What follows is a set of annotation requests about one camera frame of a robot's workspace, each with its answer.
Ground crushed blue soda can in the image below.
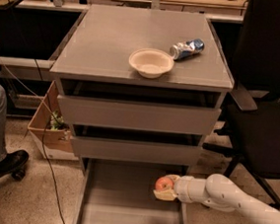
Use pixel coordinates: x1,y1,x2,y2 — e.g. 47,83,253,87
170,38,205,60

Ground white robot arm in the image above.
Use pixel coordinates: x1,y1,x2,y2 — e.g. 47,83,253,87
153,174,280,224

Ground middle grey drawer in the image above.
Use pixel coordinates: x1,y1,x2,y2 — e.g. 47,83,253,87
71,136,202,166

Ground white cable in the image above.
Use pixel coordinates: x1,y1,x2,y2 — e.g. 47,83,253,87
0,36,60,114

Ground black shoe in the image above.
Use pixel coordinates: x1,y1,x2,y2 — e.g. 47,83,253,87
0,150,29,177

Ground open bottom grey drawer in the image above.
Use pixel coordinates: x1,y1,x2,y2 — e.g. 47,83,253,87
73,159,186,224

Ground top grey drawer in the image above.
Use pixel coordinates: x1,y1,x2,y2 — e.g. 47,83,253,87
58,96,220,135

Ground green item in box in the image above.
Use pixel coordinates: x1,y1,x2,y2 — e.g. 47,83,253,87
49,111,65,130

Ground black floor cable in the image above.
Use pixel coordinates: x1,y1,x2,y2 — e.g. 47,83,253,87
19,58,84,224

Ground cardboard box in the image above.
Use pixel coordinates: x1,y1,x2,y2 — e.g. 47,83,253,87
28,81,76,160

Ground grey drawer cabinet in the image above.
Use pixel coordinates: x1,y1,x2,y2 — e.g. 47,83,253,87
35,0,242,224

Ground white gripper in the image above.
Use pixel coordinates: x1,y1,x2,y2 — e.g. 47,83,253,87
153,175,192,203

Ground red apple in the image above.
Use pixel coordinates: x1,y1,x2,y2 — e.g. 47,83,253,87
155,176,174,191

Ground black office chair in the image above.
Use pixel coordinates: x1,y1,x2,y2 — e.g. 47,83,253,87
204,0,280,208

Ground white paper bowl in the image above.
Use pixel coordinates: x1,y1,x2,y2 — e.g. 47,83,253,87
129,48,174,79

